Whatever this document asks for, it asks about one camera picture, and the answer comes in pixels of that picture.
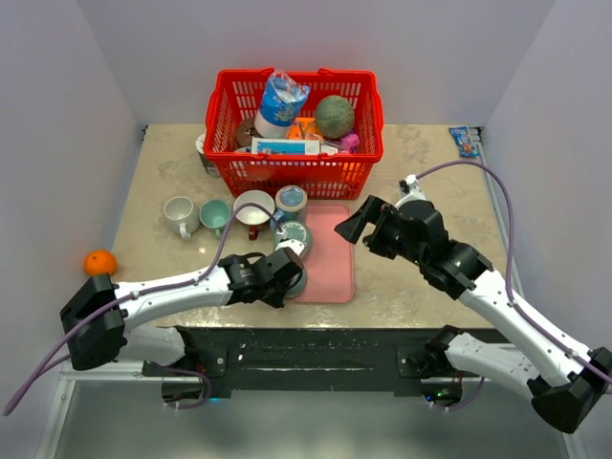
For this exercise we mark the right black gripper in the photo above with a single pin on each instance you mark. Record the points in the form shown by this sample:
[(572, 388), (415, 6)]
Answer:
[(372, 210)]

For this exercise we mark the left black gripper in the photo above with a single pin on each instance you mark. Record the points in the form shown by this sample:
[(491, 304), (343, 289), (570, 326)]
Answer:
[(277, 299)]

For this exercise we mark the grey blue mug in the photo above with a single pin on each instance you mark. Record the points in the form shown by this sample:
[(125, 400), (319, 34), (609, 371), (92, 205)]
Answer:
[(297, 285)]

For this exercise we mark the dark red mug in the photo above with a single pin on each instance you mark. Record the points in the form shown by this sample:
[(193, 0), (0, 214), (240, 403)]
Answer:
[(256, 215)]

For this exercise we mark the small green mug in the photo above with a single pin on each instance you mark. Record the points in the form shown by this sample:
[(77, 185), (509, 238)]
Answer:
[(214, 215)]

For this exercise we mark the white speckled mug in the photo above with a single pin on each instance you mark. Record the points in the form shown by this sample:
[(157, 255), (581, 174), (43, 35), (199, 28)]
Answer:
[(181, 217)]

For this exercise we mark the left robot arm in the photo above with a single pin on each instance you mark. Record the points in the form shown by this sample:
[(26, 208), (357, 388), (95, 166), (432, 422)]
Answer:
[(106, 321)]

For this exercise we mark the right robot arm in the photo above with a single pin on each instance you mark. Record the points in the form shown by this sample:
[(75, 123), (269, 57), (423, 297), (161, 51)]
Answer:
[(561, 377)]

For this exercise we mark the teal green mug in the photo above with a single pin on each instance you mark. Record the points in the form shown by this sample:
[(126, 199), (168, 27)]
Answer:
[(309, 236)]

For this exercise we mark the light blue tall mug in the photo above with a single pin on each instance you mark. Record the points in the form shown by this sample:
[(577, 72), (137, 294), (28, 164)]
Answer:
[(291, 204)]

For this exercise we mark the pink plastic tray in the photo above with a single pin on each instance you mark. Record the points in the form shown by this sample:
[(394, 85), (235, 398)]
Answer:
[(330, 261)]

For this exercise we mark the pink small box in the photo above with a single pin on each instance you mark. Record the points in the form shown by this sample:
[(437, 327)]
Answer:
[(350, 142)]

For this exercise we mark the green netted melon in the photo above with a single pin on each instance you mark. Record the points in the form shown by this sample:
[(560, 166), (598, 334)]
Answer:
[(334, 116)]

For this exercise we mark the orange package in basket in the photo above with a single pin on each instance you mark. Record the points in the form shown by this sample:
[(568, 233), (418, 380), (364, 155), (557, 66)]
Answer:
[(304, 129)]

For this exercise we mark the white blue flat box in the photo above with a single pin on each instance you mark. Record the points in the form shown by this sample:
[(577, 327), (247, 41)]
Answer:
[(285, 147)]

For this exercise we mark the blue snack packet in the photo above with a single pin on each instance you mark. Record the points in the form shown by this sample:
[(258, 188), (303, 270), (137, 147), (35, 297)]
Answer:
[(464, 142)]

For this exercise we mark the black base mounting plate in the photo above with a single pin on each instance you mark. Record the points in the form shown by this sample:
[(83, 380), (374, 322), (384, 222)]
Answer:
[(330, 360)]

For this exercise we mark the blue white paper towel roll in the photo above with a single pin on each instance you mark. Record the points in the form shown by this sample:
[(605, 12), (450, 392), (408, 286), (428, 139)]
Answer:
[(282, 100)]

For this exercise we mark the orange fruit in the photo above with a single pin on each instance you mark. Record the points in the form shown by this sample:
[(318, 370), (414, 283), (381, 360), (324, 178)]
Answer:
[(100, 262)]

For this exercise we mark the red plastic shopping basket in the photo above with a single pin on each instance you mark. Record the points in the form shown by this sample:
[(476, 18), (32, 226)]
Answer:
[(237, 96)]

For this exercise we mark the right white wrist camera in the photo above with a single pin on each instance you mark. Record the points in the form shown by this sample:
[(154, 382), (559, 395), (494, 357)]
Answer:
[(410, 190)]

